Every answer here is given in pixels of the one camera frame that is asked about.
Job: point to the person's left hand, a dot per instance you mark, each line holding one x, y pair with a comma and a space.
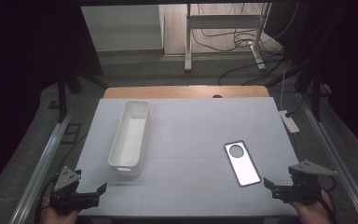
57, 217

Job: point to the black metal stand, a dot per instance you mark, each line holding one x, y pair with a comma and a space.
62, 96
315, 99

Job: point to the wooden table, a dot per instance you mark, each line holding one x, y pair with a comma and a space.
174, 92

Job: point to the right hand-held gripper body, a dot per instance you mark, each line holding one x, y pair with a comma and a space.
307, 183

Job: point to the white table board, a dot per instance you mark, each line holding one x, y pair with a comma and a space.
186, 130

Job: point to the white metal desk frame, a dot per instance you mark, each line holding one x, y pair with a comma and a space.
223, 21

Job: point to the white panel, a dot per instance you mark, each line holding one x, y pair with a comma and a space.
121, 28

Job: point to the black curtain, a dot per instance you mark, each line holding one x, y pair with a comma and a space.
18, 77
354, 62

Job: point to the black floor frames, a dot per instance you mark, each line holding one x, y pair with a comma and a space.
72, 133

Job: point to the dark phone case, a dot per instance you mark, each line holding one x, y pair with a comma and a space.
242, 163

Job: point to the aluminium rail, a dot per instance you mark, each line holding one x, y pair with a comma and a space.
338, 155
40, 168

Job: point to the person's right hand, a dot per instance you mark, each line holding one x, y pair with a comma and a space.
312, 213

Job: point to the white plastic bin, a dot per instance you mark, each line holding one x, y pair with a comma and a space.
130, 140

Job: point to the white power strip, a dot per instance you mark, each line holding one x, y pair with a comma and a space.
289, 122

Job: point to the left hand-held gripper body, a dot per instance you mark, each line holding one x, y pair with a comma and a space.
66, 179

